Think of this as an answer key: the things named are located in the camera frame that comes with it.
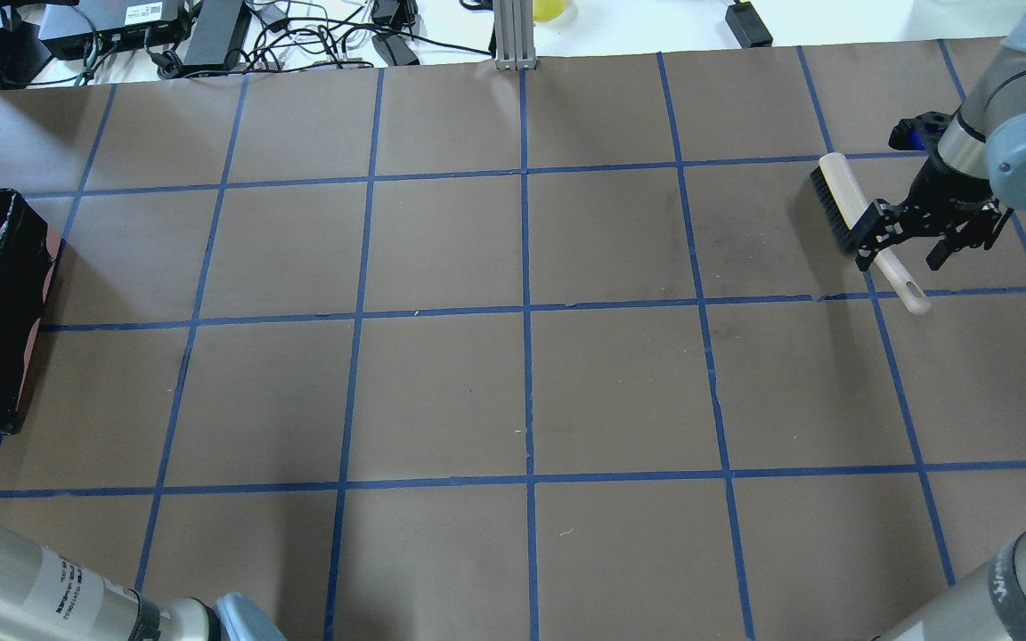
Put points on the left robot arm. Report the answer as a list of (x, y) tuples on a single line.
[(46, 596)]

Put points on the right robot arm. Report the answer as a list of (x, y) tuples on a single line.
[(990, 603)]

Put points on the beige hand brush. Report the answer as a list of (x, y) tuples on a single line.
[(862, 228)]

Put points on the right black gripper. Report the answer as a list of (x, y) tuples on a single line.
[(948, 186)]

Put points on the yellow tape roll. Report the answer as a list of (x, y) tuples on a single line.
[(544, 11)]

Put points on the black power adapter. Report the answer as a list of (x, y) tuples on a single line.
[(747, 25)]

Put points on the aluminium frame post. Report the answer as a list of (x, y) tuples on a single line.
[(513, 32)]

